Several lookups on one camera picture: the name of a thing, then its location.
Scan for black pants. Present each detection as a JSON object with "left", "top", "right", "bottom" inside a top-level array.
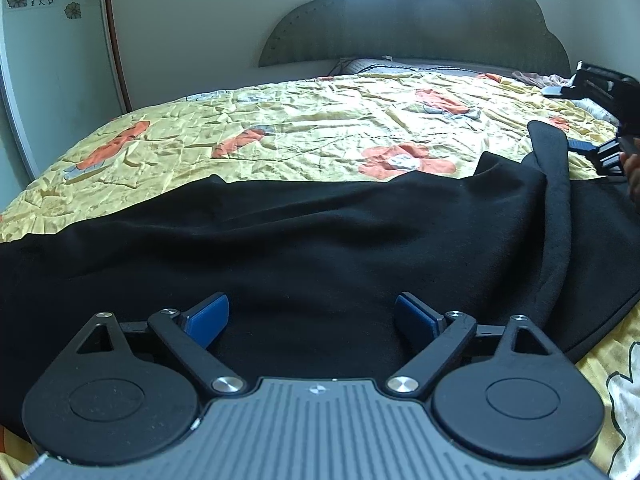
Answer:
[{"left": 1, "top": 122, "right": 639, "bottom": 432}]

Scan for person's right hand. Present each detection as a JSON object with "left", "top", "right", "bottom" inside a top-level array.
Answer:
[{"left": 620, "top": 153, "right": 640, "bottom": 204}]

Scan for crumpled white patterned cloth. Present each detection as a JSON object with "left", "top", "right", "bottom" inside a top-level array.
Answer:
[{"left": 511, "top": 70, "right": 620, "bottom": 126}]

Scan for dark padded headboard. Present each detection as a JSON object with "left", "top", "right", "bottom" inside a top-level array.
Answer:
[{"left": 258, "top": 0, "right": 570, "bottom": 77}]

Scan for yellow floral bed quilt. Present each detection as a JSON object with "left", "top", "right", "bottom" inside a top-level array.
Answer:
[{"left": 1, "top": 73, "right": 639, "bottom": 479}]

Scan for grey pillow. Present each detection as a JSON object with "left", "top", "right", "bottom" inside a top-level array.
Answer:
[{"left": 329, "top": 56, "right": 515, "bottom": 77}]

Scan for glass sliding wardrobe door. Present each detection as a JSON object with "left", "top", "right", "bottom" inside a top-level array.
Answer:
[{"left": 1, "top": 0, "right": 129, "bottom": 205}]

